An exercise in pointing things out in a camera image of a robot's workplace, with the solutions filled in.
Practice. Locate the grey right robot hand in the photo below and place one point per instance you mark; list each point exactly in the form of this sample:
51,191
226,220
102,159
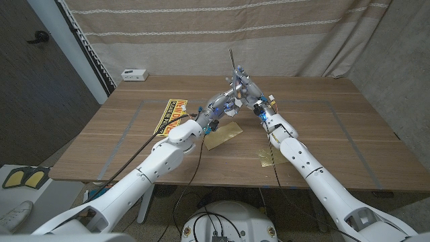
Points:
252,90

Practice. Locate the black curtain edge strip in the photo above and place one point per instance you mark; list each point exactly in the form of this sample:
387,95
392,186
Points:
88,50

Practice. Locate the white door frame post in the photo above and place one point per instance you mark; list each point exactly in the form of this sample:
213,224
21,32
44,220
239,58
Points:
79,60

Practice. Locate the grey table leg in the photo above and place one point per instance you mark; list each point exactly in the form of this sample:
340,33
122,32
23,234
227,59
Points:
315,222

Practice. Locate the yellow black foot pedal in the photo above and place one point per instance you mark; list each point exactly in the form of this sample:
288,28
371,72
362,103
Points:
14,179
35,178

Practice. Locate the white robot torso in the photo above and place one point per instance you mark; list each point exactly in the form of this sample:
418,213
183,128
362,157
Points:
242,218

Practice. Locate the white power strip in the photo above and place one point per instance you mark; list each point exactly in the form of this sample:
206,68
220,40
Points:
134,75

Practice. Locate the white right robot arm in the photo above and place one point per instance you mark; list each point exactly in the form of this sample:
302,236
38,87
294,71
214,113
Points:
302,158

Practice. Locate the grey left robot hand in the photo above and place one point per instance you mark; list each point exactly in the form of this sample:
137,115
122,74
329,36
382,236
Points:
216,104

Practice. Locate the white tissue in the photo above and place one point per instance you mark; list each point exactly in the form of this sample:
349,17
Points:
238,105

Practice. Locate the white sneaker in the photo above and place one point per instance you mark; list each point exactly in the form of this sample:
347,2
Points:
15,218

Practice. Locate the white table leg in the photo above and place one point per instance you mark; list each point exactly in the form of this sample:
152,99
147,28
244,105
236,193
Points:
144,213

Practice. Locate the yellow new driver sticker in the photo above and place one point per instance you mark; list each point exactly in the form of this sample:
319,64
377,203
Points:
171,116

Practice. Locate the dark wooden door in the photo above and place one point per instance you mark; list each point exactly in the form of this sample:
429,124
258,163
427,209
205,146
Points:
33,101

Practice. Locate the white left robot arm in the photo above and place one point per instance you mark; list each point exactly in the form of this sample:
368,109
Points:
161,161

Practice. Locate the gold foil tape sheet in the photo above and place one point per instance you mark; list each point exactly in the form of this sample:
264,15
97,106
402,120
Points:
267,158
225,134

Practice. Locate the grey tape outline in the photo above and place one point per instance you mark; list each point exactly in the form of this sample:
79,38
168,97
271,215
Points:
348,134

